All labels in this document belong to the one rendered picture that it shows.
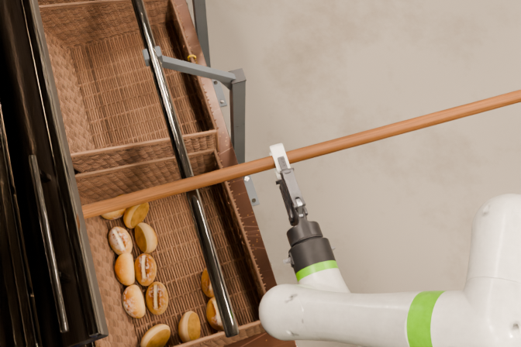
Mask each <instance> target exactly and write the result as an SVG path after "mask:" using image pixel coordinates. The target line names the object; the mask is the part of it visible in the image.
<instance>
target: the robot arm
mask: <svg viewBox="0 0 521 347"><path fill-rule="evenodd" d="M270 150H271V153H269V155H270V156H273V159H274V163H275V166H276V168H274V171H275V173H276V176H277V179H278V180H277V181H275V182H276V185H277V184H280V186H279V189H280V191H281V195H282V197H283V201H284V203H285V207H286V210H287V213H288V220H289V221H290V225H291V226H293V227H291V228H290V229H289V230H288V231H287V233H286V235H287V237H288V241H289V244H290V246H291V248H290V250H289V251H288V258H287V259H284V260H283V263H284V264H287V263H290V264H291V267H292V268H293V269H294V271H295V275H296V278H297V281H298V284H280V285H277V286H275V287H272V288H271V289H270V290H269V291H268V292H267V293H266V294H265V295H264V296H263V297H262V299H261V302H260V306H259V319H260V322H261V324H262V326H263V328H264V330H265V331H266V332H267V333H268V334H269V335H271V336H272V337H274V338H276V339H279V340H283V341H294V340H311V341H325V342H340V343H346V344H351V345H359V346H363V347H521V194H500V195H498V196H495V197H493V198H491V199H489V200H488V201H486V202H485V203H484V204H483V205H482V206H481V207H480V208H479V209H478V211H477V212H476V214H475V216H474V219H473V222H472V226H471V246H470V254H469V261H468V272H467V277H466V283H465V285H464V289H463V290H428V291H410V292H398V293H384V294H353V293H351V292H350V291H349V289H348V287H347V285H346V284H345V282H344V280H343V278H342V276H341V274H340V270H339V268H338V266H337V263H336V259H335V256H334V255H333V250H334V249H335V246H331V245H330V241H329V240H328V238H325V237H323V234H322V231H321V228H320V226H319V223H318V222H315V221H311V222H310V221H308V220H307V215H308V212H307V208H306V207H305V201H304V199H303V197H302V194H301V191H300V189H299V187H298V183H297V180H296V179H295V175H294V172H293V171H294V167H293V168H291V167H290V165H289V162H288V158H287V156H286V153H285V149H284V147H283V144H282V143H279V144H276V145H273V146H270Z"/></svg>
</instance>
